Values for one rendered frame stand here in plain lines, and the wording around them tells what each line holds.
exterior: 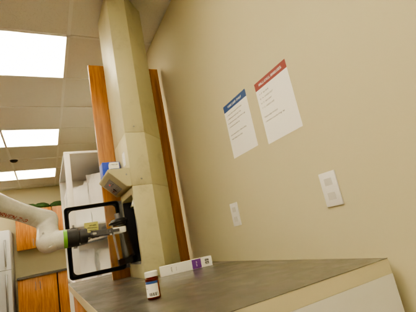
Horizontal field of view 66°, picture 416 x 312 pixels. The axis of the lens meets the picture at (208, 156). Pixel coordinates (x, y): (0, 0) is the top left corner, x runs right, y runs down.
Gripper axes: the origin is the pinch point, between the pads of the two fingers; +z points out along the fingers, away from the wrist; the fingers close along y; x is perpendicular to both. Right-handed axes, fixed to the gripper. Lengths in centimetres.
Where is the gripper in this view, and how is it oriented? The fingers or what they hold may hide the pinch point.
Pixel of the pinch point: (119, 229)
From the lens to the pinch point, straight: 184.8
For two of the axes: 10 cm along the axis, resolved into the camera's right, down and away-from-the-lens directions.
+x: 1.8, 9.6, -2.3
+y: -4.3, 2.9, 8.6
